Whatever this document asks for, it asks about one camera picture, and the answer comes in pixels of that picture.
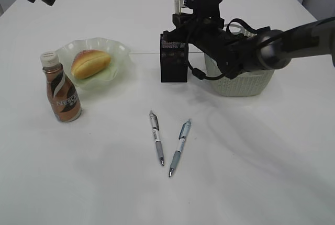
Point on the yellow bread loaf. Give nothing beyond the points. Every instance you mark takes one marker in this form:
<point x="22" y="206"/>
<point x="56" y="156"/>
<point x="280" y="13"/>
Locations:
<point x="89" y="62"/>

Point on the brown coffee drink bottle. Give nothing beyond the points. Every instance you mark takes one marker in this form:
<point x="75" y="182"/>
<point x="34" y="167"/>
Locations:
<point x="61" y="92"/>

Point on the blue grey pen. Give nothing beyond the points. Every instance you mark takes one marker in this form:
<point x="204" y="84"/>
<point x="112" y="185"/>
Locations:
<point x="180" y="146"/>

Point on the pale green glass plate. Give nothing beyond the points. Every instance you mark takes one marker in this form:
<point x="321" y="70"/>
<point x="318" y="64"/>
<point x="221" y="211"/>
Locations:
<point x="118" y="51"/>

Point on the black mesh pen holder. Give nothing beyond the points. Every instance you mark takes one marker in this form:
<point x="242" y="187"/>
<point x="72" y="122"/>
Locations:
<point x="173" y="66"/>

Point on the pale green plastic basket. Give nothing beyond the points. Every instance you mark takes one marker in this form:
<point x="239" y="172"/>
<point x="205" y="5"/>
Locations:
<point x="246" y="84"/>

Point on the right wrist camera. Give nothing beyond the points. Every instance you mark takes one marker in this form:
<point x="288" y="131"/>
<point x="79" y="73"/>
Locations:
<point x="203" y="8"/>

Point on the black covered right gripper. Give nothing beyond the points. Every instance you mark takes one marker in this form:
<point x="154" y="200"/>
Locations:
<point x="209" y="36"/>

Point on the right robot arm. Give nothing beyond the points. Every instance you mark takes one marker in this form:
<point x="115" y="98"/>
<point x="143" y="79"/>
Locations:
<point x="272" y="49"/>

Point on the grey grip pen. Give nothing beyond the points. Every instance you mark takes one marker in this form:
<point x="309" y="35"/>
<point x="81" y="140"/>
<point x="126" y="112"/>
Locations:
<point x="156" y="137"/>

